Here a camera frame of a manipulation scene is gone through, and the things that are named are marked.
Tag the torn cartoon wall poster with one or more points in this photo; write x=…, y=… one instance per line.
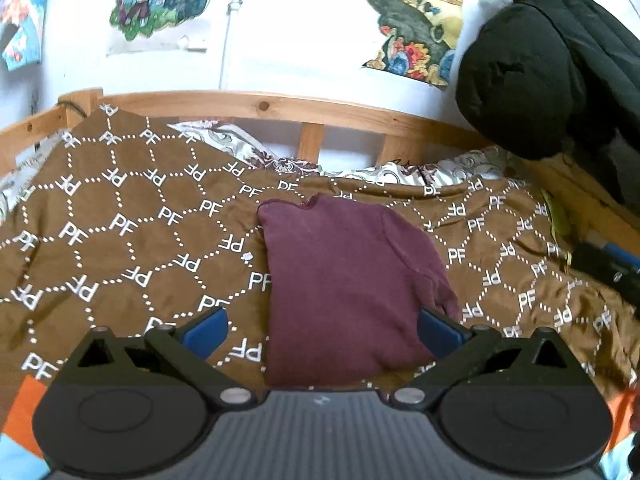
x=22, y=15

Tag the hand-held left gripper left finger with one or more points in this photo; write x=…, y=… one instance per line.
x=210, y=330

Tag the green character wall poster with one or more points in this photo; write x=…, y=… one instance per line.
x=155, y=0

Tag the maroon long-sleeve sweater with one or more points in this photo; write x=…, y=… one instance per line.
x=340, y=280

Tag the brown printed blanket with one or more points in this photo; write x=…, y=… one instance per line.
x=125, y=200

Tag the small white wall box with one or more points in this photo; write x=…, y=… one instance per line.
x=196, y=43

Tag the colourful painted wall poster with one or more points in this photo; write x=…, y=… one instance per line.
x=420, y=25

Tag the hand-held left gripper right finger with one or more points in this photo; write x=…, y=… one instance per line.
x=440, y=332

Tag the wooden bed frame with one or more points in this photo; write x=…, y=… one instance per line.
x=260, y=106

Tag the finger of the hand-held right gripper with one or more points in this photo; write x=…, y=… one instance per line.
x=595, y=262
x=625, y=257

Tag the black puffer jacket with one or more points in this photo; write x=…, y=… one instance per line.
x=525, y=75

